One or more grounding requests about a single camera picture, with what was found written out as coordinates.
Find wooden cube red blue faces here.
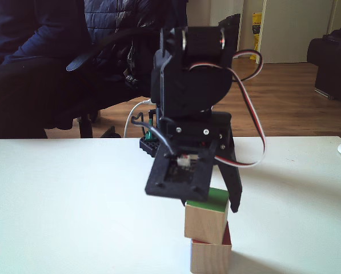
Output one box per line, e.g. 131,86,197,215
190,222,233,274

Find yellow bag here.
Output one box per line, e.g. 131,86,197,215
250,11,263,61

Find person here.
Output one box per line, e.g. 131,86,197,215
0,0,188,139

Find green clamp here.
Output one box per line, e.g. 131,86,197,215
145,109,157,142

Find white red black servo cable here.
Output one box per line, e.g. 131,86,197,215
187,50,267,169

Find white usb cable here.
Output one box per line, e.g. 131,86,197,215
123,99,153,139

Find black office chair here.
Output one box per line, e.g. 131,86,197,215
65,27,159,139

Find black camera mount with board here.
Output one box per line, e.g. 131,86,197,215
145,139,218,205

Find wooden cube with green face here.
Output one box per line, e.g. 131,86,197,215
184,187,231,245

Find black camera cable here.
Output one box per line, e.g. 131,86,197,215
131,112,177,157

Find black sofa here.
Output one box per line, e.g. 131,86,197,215
306,23,341,108

